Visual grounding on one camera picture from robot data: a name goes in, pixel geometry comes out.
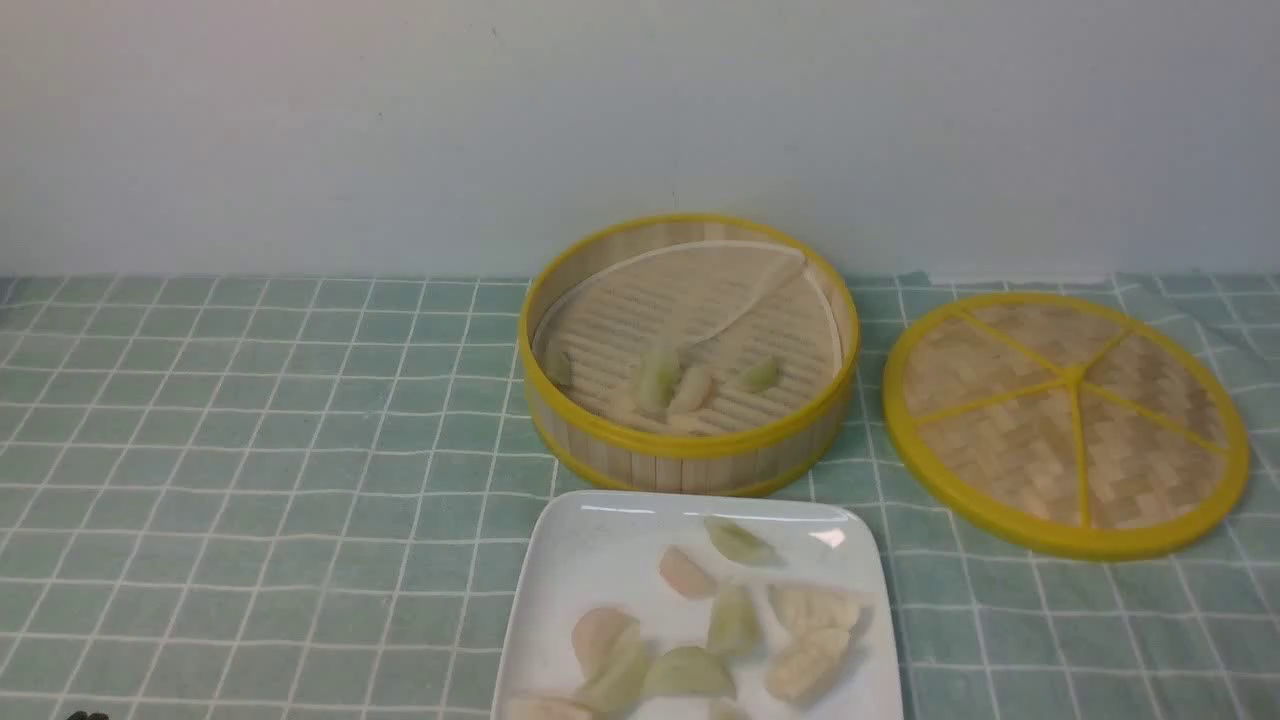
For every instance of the green checkered tablecloth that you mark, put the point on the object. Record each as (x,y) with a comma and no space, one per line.
(255,497)

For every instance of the pale dumpling at steamer left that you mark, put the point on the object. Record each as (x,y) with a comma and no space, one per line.
(557,364)

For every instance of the green dumpling plate top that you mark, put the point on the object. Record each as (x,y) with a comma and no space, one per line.
(737,544)

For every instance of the white dumpling plate upper right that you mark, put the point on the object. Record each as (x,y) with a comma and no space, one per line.
(803,608)

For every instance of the white dumpling plate lower right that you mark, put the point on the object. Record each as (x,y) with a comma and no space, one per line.
(807,666)

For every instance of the yellow rimmed bamboo steamer basket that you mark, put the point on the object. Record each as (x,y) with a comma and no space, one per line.
(725,292)

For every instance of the green dumpling plate lower left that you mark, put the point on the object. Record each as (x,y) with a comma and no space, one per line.
(619,682)

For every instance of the pink dumpling plate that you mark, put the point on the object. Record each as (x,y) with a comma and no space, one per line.
(594,635)
(685,576)

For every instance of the green dumpling plate lower centre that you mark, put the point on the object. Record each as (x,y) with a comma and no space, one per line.
(689,671)

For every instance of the white dumpling plate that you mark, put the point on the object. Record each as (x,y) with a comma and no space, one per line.
(803,608)
(807,666)

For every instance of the green dumpling plate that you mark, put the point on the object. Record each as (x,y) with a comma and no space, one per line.
(734,629)
(619,682)
(737,544)
(689,671)

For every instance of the yellow rimmed woven steamer lid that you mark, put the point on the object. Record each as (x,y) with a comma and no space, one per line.
(1064,426)

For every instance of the pink dumpling plate left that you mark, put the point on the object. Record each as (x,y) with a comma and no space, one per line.
(594,635)

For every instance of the pink dumpling plate upper middle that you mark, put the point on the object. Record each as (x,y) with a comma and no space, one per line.
(685,576)

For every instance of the white square plate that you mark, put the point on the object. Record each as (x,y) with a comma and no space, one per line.
(601,548)

